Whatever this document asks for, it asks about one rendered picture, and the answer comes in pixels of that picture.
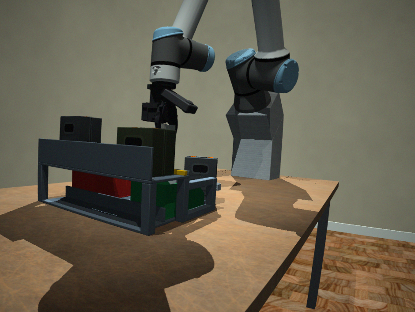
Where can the olive green case with orange latches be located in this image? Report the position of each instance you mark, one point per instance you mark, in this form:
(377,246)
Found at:
(163,141)

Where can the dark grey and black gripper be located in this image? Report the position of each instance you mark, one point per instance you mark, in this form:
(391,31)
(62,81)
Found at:
(159,110)

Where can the green open bin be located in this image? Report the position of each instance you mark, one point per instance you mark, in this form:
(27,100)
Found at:
(166,196)

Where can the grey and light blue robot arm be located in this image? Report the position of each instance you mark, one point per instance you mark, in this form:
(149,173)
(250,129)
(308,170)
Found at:
(252,74)

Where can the yellow flat bar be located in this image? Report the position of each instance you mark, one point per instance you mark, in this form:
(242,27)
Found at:
(180,172)

